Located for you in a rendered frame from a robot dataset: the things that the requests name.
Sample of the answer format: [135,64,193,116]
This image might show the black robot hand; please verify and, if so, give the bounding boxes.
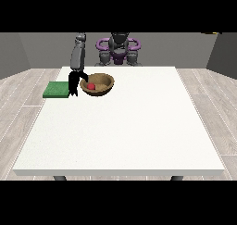
[68,69,90,97]

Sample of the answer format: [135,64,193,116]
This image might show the green square pad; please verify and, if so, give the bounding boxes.
[42,81,70,99]

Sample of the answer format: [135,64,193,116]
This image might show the brown wooden bowl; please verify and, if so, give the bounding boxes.
[79,72,116,97]

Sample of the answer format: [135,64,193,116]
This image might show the grey robot trunk purple rings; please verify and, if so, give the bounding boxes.
[94,32,143,68]

